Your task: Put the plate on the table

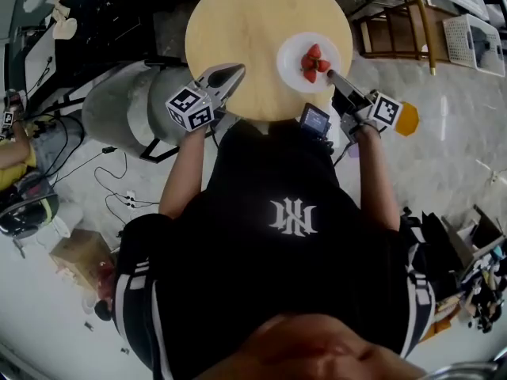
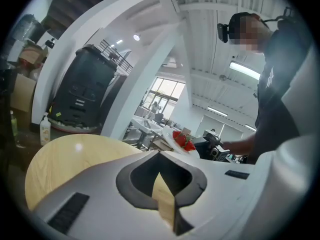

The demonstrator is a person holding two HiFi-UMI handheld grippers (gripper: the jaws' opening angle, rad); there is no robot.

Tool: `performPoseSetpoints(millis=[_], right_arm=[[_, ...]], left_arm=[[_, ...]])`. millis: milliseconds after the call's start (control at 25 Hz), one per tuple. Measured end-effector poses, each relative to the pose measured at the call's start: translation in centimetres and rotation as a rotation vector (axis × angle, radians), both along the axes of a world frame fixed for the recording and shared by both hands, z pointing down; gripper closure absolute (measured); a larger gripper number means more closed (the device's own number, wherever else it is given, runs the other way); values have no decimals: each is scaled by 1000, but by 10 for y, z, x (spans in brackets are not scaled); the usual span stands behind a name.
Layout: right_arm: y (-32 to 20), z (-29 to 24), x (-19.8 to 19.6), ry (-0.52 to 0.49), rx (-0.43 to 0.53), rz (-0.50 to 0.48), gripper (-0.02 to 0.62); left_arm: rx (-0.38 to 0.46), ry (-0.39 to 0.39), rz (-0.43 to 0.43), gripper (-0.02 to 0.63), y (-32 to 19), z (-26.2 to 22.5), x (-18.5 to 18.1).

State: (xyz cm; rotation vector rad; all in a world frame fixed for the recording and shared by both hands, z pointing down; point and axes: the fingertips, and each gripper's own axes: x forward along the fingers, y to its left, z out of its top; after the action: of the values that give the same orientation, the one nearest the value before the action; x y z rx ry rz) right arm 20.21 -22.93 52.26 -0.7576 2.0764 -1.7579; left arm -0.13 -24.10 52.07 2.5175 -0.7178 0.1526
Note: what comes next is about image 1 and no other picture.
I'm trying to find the white plastic basket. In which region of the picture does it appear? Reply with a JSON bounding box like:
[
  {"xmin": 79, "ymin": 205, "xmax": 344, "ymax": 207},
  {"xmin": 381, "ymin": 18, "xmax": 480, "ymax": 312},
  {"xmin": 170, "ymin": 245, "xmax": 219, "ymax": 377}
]
[{"xmin": 442, "ymin": 13, "xmax": 507, "ymax": 78}]

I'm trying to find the white round plate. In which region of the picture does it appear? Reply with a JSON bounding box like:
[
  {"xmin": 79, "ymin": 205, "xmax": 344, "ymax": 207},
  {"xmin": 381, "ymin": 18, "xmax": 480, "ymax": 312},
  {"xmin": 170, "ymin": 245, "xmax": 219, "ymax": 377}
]
[{"xmin": 276, "ymin": 32, "xmax": 342, "ymax": 93}]

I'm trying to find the black counter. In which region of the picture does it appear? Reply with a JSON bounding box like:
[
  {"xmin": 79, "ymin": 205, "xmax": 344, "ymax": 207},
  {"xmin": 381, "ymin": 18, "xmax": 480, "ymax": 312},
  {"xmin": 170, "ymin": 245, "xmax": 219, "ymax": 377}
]
[{"xmin": 55, "ymin": 0, "xmax": 191, "ymax": 69}]

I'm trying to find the gold metal pole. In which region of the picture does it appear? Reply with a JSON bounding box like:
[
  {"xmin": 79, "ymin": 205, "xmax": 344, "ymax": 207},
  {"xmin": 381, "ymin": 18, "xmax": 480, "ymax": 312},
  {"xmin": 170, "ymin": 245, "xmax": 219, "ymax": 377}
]
[{"xmin": 410, "ymin": 0, "xmax": 439, "ymax": 77}]

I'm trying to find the grey shell chair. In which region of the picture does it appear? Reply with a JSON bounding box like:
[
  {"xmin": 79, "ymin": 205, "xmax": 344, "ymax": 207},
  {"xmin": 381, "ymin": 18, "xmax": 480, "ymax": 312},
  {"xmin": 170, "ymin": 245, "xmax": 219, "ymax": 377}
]
[{"xmin": 81, "ymin": 59, "xmax": 191, "ymax": 164}]

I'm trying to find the person's chin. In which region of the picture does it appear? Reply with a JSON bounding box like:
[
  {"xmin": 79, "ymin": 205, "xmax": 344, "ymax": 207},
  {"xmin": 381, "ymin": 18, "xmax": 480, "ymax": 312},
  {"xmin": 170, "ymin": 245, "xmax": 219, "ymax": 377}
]
[{"xmin": 197, "ymin": 313, "xmax": 429, "ymax": 380}]

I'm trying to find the person's left forearm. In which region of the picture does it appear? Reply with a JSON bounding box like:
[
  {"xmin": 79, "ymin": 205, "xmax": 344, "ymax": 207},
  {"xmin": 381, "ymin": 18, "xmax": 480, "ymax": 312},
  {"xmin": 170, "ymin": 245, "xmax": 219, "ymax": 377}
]
[{"xmin": 158, "ymin": 127, "xmax": 209, "ymax": 219}]

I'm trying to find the white toilet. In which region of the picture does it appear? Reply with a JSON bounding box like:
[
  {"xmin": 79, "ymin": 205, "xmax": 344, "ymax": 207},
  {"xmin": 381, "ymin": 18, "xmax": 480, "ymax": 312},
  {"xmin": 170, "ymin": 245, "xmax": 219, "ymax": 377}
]
[{"xmin": 37, "ymin": 203, "xmax": 84, "ymax": 249}]

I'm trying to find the white ceramic jug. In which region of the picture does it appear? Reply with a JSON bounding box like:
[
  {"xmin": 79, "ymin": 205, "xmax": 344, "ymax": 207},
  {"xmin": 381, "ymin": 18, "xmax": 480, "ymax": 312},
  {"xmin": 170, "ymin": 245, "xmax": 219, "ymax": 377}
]
[{"xmin": 52, "ymin": 17, "xmax": 78, "ymax": 40}]

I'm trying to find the black cable with adapter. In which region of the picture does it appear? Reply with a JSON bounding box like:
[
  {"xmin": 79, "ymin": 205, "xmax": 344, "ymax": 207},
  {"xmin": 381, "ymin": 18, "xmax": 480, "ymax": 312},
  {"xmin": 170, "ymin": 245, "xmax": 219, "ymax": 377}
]
[{"xmin": 59, "ymin": 145, "xmax": 118, "ymax": 185}]

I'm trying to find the black chest screen device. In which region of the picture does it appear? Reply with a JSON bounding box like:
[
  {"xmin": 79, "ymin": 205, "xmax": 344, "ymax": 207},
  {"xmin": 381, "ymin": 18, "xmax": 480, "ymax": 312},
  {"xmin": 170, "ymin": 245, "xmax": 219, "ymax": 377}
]
[{"xmin": 299, "ymin": 103, "xmax": 333, "ymax": 140}]

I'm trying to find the yellow waste bin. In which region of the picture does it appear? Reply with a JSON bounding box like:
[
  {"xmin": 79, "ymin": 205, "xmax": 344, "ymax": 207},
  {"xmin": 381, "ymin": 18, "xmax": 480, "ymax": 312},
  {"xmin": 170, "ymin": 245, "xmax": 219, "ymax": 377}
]
[{"xmin": 395, "ymin": 101, "xmax": 420, "ymax": 137}]

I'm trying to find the white flat appliance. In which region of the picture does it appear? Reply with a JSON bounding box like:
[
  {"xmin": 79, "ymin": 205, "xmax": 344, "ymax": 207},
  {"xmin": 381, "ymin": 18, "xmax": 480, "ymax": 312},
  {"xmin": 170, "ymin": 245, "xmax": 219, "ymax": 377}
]
[{"xmin": 23, "ymin": 25, "xmax": 56, "ymax": 94}]

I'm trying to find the round wooden table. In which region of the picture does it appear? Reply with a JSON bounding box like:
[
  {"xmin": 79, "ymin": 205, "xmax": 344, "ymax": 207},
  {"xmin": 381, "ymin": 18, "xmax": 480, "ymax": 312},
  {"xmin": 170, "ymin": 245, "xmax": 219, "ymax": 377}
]
[{"xmin": 185, "ymin": 0, "xmax": 354, "ymax": 122}]

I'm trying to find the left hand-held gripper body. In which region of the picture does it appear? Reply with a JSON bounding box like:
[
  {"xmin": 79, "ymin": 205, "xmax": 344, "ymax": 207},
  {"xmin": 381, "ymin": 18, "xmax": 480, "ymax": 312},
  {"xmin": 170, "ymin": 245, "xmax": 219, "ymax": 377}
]
[{"xmin": 165, "ymin": 75, "xmax": 227, "ymax": 133}]

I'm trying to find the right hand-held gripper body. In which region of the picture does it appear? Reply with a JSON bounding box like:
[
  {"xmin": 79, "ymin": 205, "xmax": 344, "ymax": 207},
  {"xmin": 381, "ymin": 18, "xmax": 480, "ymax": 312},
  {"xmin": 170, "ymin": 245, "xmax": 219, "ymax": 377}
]
[{"xmin": 331, "ymin": 87, "xmax": 404, "ymax": 144}]

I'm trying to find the person's black t-shirt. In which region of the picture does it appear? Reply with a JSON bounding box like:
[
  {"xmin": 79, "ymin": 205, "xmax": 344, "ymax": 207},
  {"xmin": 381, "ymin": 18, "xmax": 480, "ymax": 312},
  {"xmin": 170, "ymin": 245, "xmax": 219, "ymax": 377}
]
[{"xmin": 112, "ymin": 119, "xmax": 436, "ymax": 380}]

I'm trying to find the brown cardboard box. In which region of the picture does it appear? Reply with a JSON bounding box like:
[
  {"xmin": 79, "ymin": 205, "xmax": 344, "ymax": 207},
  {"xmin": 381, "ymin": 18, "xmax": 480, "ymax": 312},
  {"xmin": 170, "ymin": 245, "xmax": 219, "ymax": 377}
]
[{"xmin": 49, "ymin": 229, "xmax": 116, "ymax": 292}]

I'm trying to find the black chair with green trim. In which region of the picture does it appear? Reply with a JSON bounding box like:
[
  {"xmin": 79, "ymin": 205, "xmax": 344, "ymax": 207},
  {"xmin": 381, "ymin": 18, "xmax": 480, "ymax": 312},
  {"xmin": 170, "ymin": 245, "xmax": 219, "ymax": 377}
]
[{"xmin": 0, "ymin": 172, "xmax": 60, "ymax": 239}]

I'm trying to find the wooden shelf rack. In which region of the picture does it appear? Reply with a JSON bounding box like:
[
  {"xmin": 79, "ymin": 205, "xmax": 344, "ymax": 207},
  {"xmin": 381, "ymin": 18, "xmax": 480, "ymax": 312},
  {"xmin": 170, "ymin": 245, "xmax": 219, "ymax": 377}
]
[{"xmin": 352, "ymin": 0, "xmax": 452, "ymax": 61}]

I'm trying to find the person's right forearm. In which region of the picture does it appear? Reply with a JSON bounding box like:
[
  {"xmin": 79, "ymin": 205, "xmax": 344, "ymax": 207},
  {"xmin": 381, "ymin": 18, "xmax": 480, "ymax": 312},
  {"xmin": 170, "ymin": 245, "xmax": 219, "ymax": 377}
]
[{"xmin": 356, "ymin": 124, "xmax": 401, "ymax": 231}]

